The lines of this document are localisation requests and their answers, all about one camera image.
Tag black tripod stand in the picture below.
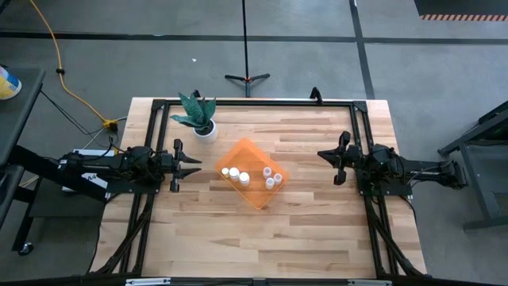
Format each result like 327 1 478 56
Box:
224 0 271 99

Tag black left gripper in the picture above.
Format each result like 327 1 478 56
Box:
160 138 202 194

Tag black side table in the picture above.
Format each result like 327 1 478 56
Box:
0 66 47 257

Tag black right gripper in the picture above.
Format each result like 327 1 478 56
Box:
317 130 362 187

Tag black metal table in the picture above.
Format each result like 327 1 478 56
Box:
437 101 508 231

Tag green snake plant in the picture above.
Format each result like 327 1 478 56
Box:
169 91 217 132

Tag black floor cable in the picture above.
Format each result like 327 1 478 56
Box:
39 90 120 156

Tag white power strip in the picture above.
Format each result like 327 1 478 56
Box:
73 148 117 158

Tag white round plant pot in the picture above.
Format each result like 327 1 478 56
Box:
192 118 219 145

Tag black aluminium table frame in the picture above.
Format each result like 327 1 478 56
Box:
89 98 428 286

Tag black beam with white label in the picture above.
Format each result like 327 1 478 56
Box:
7 145 112 203

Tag orange translucent plastic basket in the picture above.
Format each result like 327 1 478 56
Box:
214 137 290 211

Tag silver aluminium extrusion bar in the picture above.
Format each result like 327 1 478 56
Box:
347 279 393 286
125 277 171 286

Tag black mat orange striped edge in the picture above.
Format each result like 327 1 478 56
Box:
414 0 508 21

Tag yellow extension cable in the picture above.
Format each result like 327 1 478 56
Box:
28 0 119 132

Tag yellow and blue wipes canister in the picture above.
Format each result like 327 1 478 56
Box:
0 65 23 100

